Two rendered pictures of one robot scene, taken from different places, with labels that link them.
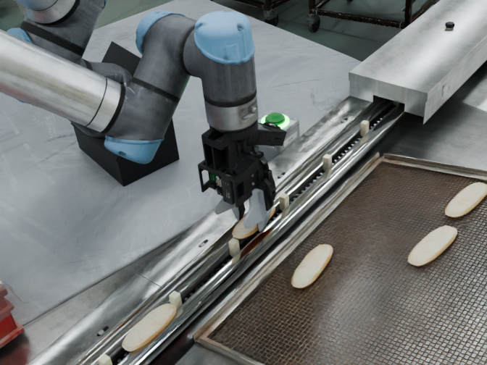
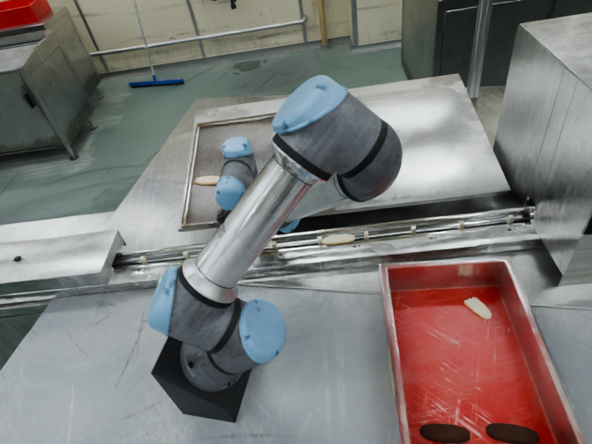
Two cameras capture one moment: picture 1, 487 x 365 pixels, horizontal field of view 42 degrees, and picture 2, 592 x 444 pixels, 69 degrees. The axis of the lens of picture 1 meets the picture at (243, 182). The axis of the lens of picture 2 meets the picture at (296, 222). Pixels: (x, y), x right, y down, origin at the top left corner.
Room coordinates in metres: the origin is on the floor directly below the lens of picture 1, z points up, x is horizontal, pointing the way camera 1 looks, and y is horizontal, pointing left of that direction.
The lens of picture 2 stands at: (1.23, 0.83, 1.79)
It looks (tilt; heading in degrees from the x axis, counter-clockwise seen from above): 43 degrees down; 235
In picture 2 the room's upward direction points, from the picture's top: 11 degrees counter-clockwise
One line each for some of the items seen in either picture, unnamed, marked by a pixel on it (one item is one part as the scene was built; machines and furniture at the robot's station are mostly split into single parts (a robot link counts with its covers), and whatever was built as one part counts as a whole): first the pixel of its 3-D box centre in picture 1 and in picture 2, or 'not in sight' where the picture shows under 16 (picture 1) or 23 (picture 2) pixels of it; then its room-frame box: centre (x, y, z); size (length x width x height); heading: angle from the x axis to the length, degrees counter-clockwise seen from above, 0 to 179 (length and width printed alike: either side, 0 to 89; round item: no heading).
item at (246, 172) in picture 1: (233, 156); not in sight; (0.78, 0.01, 1.02); 0.09 x 0.08 x 0.12; 138
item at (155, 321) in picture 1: (149, 325); (338, 239); (0.62, 0.16, 0.86); 0.10 x 0.04 x 0.01; 138
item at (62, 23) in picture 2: not in sight; (44, 68); (0.47, -3.82, 0.44); 0.70 x 0.55 x 0.87; 138
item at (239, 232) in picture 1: (254, 219); not in sight; (0.81, -0.01, 0.88); 0.10 x 0.04 x 0.01; 138
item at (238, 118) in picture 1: (233, 108); not in sight; (0.79, 0.00, 1.10); 0.08 x 0.08 x 0.05
